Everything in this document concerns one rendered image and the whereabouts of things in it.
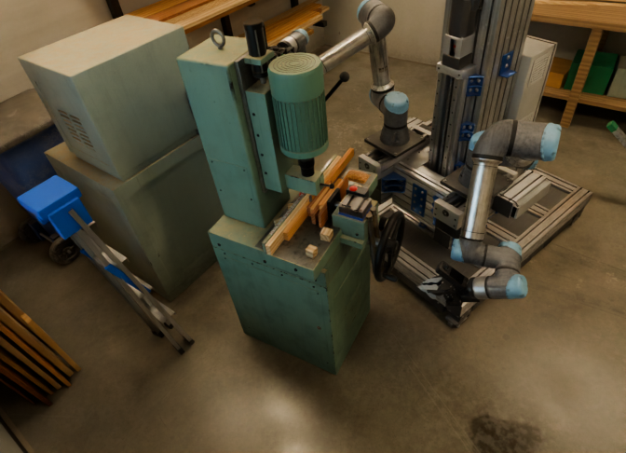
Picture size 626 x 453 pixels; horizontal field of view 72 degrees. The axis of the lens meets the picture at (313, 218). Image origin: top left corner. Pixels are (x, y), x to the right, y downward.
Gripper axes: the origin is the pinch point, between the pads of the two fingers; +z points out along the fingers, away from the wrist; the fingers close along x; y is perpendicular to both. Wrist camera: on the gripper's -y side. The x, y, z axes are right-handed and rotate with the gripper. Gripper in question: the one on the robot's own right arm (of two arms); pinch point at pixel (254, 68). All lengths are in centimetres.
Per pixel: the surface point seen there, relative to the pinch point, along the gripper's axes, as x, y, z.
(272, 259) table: 48, 31, 50
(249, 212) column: 49, 7, 31
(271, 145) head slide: 14.1, 22.5, 26.9
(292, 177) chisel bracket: 29.5, 27.2, 23.4
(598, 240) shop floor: 136, 156, -108
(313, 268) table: 46, 48, 49
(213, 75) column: -12.2, 7.5, 30.9
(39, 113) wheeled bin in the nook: 40, -150, 15
